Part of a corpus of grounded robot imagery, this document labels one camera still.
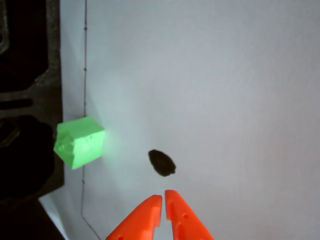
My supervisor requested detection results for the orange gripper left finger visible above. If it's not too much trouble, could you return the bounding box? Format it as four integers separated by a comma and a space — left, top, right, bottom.
105, 194, 163, 240

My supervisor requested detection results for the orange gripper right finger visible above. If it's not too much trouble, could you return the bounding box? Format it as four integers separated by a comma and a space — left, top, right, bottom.
164, 189, 216, 240

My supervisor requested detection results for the green foam block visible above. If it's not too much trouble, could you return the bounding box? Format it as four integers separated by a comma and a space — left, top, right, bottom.
53, 115, 106, 171

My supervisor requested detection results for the black dot mark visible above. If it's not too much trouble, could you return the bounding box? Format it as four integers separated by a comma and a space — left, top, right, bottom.
147, 149, 177, 178

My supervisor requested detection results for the white paper sheet with rectangle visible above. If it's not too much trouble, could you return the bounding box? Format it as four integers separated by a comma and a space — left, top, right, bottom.
37, 0, 320, 240

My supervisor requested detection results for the black moulded tray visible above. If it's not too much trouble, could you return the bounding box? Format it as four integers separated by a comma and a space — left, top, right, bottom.
0, 0, 65, 203

